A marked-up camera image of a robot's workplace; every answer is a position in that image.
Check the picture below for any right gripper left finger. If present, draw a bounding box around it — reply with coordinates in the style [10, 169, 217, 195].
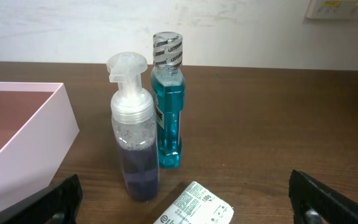
[0, 174, 83, 224]

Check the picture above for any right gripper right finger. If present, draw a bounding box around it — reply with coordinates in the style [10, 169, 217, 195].
[288, 170, 358, 224]

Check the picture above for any teal mouthwash bottle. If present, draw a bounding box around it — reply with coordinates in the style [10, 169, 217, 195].
[150, 32, 185, 169]

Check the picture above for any dark blue foam pump bottle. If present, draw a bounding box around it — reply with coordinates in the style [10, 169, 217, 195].
[106, 52, 159, 201]

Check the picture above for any pink cardboard box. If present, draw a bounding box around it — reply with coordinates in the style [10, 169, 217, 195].
[0, 82, 79, 211]

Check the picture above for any white green soap packet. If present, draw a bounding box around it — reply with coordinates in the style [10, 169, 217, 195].
[154, 181, 234, 224]

